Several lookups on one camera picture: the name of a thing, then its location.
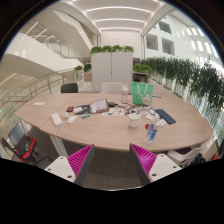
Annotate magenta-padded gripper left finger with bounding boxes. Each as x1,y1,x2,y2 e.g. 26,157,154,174
44,143,96,188

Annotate black pouch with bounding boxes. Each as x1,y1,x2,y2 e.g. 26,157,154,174
74,104,92,116

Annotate white sticker sheet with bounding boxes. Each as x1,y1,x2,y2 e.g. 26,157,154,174
101,107,125,118

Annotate red and black office chair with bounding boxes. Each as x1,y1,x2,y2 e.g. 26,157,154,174
0,122,38,166

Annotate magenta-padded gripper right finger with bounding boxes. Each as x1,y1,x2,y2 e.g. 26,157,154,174
129,143,183,187

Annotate planter with green plants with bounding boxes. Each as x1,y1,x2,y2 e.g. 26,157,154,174
73,63,93,83

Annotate clear tumbler with lid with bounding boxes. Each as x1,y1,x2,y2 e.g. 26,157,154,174
120,84,130,105

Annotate open paper booklet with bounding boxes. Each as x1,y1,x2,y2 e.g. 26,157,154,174
89,98,110,114

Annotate green tote bag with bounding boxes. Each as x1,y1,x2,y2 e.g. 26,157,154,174
130,82,155,106

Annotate white cup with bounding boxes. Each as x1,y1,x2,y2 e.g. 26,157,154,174
128,112,142,129

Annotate small white packet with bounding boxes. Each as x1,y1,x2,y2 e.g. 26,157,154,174
155,118,168,128

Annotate white paper sheet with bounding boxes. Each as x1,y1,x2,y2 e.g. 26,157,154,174
32,100,47,107

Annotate white power strip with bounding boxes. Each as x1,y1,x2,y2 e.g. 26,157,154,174
50,112,64,128

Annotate black cable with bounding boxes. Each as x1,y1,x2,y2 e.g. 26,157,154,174
124,103,157,117

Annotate clear blue-labelled water bottle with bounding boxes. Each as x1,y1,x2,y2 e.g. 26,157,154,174
144,123,158,144

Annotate white cabinet topped with plants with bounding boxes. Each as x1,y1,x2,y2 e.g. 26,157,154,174
89,44,135,93

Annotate white computer mouse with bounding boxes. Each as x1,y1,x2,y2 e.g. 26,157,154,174
66,115,78,125

